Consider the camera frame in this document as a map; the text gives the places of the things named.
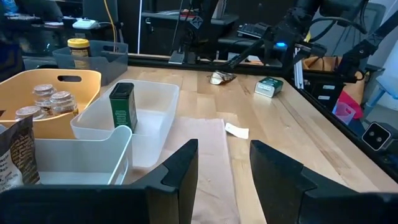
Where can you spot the brown spice packet white label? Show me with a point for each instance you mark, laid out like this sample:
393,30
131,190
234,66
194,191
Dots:
18,149

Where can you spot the green spice tin white label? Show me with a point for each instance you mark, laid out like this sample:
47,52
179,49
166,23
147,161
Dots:
269,87

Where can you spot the spice jar with yellow lid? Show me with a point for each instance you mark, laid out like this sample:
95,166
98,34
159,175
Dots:
78,46

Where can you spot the beige cloth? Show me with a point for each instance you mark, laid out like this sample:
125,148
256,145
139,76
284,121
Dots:
211,161

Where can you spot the crumpled brown spice packet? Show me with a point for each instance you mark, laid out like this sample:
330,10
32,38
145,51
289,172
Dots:
221,77

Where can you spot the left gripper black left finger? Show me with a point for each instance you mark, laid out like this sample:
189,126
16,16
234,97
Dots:
177,180

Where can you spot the translucent plastic bin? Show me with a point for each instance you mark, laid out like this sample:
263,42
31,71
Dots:
155,102

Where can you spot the white box device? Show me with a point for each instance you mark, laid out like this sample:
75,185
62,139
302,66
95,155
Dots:
86,24

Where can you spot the black keyboard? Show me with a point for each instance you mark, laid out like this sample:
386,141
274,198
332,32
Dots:
253,30

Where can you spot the white plastic bin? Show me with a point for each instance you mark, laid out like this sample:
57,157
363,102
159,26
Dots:
93,155

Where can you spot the black office desk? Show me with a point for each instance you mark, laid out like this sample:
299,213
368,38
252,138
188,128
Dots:
161,31

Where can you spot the grey table-level camera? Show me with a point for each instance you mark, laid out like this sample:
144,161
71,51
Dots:
377,136

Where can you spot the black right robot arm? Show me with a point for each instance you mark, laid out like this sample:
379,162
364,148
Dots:
298,18

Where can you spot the small white card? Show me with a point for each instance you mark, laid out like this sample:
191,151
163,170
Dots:
237,130

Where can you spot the dark grey plastic bin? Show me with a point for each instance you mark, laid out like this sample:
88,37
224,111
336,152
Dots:
105,65

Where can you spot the yellow plastic bin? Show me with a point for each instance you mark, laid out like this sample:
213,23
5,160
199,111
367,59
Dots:
84,90

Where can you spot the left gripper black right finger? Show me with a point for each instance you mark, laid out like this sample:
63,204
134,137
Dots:
276,183

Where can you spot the dark green spice tin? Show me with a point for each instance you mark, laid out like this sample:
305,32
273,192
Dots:
122,109

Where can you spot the pink plastic container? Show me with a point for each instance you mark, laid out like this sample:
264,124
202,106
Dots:
345,109

